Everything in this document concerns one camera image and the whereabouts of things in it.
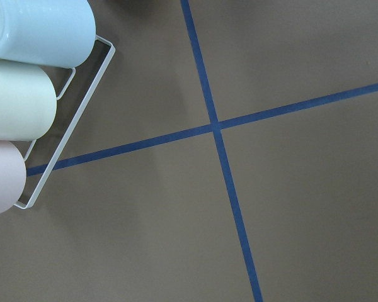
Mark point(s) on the white wire cup rack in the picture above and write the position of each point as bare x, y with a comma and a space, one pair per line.
48, 168

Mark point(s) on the light blue cup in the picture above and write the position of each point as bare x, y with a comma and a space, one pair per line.
51, 33

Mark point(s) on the white cup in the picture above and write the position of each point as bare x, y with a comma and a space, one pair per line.
28, 101

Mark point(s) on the pink cup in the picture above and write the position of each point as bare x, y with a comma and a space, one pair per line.
12, 175

